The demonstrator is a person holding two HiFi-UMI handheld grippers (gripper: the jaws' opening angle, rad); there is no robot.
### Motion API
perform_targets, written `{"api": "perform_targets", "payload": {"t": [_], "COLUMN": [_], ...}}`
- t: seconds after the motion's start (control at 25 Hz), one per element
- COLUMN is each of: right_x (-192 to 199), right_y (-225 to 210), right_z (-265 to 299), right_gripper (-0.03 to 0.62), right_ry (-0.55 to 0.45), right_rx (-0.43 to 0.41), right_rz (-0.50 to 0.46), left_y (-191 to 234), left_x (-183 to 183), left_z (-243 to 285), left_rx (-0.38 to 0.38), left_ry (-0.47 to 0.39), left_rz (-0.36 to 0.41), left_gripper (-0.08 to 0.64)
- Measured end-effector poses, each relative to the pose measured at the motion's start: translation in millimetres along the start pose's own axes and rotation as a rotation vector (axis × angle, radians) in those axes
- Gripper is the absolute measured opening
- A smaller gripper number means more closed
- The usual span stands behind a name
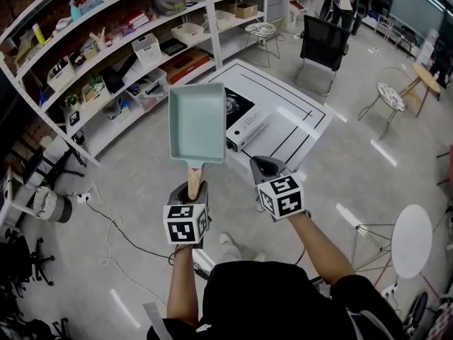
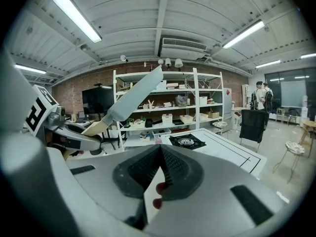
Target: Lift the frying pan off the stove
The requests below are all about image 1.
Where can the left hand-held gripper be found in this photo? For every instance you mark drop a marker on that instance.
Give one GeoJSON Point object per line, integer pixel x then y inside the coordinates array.
{"type": "Point", "coordinates": [184, 225]}

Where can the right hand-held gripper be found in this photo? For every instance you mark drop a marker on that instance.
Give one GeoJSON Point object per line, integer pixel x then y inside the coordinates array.
{"type": "Point", "coordinates": [281, 198]}

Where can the white portable gas stove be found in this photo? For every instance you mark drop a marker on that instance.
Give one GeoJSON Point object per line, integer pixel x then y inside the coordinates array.
{"type": "Point", "coordinates": [247, 122]}

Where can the person's left forearm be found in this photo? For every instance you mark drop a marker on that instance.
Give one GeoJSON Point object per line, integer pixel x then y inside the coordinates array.
{"type": "Point", "coordinates": [182, 285]}

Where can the person's right forearm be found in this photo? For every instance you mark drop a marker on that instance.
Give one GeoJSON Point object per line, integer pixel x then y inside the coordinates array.
{"type": "Point", "coordinates": [325, 250]}

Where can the person's left white shoe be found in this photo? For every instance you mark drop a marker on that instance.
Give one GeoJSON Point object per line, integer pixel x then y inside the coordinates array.
{"type": "Point", "coordinates": [230, 244]}

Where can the person's white shoe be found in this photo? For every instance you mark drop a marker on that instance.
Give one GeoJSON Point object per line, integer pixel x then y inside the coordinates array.
{"type": "Point", "coordinates": [259, 256]}
{"type": "Point", "coordinates": [230, 244]}

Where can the person's right white shoe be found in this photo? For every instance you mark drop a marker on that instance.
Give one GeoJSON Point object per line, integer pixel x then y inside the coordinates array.
{"type": "Point", "coordinates": [259, 256]}

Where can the small white storage bin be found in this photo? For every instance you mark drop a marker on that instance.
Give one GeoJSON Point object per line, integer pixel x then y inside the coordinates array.
{"type": "Point", "coordinates": [120, 112]}

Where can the white power strip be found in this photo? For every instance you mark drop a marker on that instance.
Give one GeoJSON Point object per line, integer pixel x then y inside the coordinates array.
{"type": "Point", "coordinates": [84, 198]}

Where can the clear plastic storage box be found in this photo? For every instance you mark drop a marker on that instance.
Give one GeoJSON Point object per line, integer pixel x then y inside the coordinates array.
{"type": "Point", "coordinates": [148, 90]}

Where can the red flat box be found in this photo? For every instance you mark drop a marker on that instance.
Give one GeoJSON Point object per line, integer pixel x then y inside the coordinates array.
{"type": "Point", "coordinates": [185, 66]}

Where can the person's black shirt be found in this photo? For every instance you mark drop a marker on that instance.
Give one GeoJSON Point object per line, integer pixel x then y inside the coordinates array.
{"type": "Point", "coordinates": [269, 303]}

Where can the cream storage bin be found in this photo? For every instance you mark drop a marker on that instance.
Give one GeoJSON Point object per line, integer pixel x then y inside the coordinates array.
{"type": "Point", "coordinates": [63, 76]}
{"type": "Point", "coordinates": [97, 97]}
{"type": "Point", "coordinates": [187, 32]}
{"type": "Point", "coordinates": [223, 18]}

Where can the black mesh office chair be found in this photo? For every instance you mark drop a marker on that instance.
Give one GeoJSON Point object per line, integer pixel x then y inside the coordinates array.
{"type": "Point", "coordinates": [323, 42]}

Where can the black bag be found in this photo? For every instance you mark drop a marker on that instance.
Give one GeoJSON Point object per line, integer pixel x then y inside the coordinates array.
{"type": "Point", "coordinates": [113, 80]}

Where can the grey woven laundry basket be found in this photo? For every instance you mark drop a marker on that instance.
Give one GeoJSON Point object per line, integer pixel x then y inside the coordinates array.
{"type": "Point", "coordinates": [51, 205]}

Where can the black flat tray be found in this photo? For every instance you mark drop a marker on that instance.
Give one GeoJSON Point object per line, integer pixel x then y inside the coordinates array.
{"type": "Point", "coordinates": [174, 47]}

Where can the white metal shelving unit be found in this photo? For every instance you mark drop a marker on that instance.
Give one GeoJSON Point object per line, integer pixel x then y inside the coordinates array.
{"type": "Point", "coordinates": [213, 30]}

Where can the small potted plant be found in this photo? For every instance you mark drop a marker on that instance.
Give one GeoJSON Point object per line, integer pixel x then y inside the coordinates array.
{"type": "Point", "coordinates": [72, 100]}

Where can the cardboard box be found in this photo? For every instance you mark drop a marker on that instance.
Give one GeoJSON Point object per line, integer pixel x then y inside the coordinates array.
{"type": "Point", "coordinates": [246, 10]}

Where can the round white side table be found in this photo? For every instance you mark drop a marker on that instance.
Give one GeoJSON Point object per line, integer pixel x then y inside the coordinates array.
{"type": "Point", "coordinates": [412, 241]}

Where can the small beige container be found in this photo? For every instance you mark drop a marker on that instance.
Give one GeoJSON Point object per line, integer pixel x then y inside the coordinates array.
{"type": "Point", "coordinates": [90, 53]}

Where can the round wooden side table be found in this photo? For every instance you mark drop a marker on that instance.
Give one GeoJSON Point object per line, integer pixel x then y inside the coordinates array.
{"type": "Point", "coordinates": [426, 76]}

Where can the red white book stack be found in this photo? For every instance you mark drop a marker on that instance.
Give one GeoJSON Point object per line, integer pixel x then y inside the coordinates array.
{"type": "Point", "coordinates": [138, 19]}

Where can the black swivel chair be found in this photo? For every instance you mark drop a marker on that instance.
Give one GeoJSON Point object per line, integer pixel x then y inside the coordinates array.
{"type": "Point", "coordinates": [17, 257]}

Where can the grey fabric bag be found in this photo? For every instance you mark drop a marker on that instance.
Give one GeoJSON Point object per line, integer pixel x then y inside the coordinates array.
{"type": "Point", "coordinates": [170, 2]}

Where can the white dish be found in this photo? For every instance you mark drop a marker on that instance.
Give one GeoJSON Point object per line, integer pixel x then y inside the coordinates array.
{"type": "Point", "coordinates": [63, 24]}

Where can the teal spray bottle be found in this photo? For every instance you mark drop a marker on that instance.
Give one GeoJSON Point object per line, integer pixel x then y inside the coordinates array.
{"type": "Point", "coordinates": [75, 11]}

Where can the yellow bottle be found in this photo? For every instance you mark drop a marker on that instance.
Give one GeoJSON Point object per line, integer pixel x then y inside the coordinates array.
{"type": "Point", "coordinates": [39, 34]}

